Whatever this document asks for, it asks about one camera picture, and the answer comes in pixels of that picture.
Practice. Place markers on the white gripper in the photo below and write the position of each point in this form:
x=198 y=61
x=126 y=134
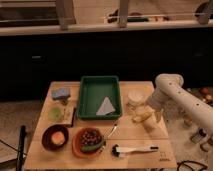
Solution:
x=157 y=102

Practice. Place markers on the yellow banana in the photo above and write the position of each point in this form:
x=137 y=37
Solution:
x=141 y=115

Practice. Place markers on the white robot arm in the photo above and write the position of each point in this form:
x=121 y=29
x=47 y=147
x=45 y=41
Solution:
x=169 y=86

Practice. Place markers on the metal spoon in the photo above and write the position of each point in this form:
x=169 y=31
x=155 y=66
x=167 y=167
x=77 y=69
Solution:
x=112 y=131

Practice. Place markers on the grey triangular cloth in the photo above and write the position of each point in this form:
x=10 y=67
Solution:
x=105 y=108

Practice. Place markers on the green plastic tray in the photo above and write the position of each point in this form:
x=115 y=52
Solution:
x=93 y=90

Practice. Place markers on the white black dish brush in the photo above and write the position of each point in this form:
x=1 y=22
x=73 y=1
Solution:
x=118 y=151

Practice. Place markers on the dark grapes bunch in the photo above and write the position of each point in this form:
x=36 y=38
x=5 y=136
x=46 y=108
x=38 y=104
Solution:
x=91 y=138

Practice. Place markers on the green cucumber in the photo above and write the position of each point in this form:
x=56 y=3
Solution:
x=90 y=148

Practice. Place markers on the orange plate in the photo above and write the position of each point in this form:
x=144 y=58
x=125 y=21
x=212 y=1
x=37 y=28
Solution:
x=76 y=144

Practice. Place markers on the wooden cutting board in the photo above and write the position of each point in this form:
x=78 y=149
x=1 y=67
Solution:
x=68 y=113

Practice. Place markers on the blue sponge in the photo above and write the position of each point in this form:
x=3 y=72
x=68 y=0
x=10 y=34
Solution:
x=61 y=93

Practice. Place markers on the green lettuce piece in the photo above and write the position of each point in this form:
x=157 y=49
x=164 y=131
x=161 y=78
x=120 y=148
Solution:
x=55 y=115

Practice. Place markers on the orange round fruit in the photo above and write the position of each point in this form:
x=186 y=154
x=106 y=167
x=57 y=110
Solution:
x=58 y=138

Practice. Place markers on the dark brown bowl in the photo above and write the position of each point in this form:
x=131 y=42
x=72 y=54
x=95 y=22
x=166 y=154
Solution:
x=46 y=137

